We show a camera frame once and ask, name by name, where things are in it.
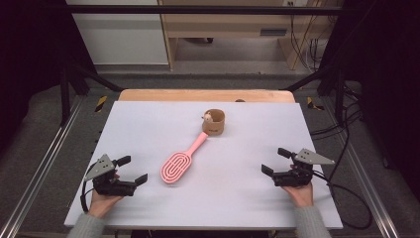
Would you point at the person's left hand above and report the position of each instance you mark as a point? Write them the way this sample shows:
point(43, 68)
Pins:
point(102, 204)

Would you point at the black horizontal frame bar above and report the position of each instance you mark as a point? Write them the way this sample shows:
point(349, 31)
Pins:
point(198, 9)

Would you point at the yellow black striped tape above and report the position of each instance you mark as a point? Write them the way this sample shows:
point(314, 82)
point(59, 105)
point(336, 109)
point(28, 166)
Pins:
point(101, 103)
point(312, 103)

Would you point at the pink hairbrush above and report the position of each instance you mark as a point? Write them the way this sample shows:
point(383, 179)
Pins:
point(176, 165)

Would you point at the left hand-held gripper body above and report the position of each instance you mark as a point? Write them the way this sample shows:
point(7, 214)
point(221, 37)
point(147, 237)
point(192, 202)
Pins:
point(110, 186)

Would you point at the person's right hand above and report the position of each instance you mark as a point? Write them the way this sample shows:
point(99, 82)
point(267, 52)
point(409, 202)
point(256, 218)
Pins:
point(302, 195)

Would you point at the aluminium rail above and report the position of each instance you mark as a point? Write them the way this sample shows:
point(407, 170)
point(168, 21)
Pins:
point(39, 168)
point(366, 178)

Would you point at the light wooden table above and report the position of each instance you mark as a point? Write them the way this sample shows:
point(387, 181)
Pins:
point(198, 95)

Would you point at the white cabinet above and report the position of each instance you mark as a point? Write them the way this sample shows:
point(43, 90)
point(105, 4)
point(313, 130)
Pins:
point(122, 36)

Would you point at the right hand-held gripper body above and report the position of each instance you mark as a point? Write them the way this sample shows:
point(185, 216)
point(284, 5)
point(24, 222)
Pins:
point(294, 178)

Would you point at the light wooden desk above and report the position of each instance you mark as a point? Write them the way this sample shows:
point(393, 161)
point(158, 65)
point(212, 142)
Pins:
point(228, 23)

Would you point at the black metal stand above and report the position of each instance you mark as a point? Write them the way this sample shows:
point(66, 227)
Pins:
point(339, 95)
point(65, 95)

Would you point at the brown cup with animal figure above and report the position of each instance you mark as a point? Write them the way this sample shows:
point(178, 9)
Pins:
point(215, 125)

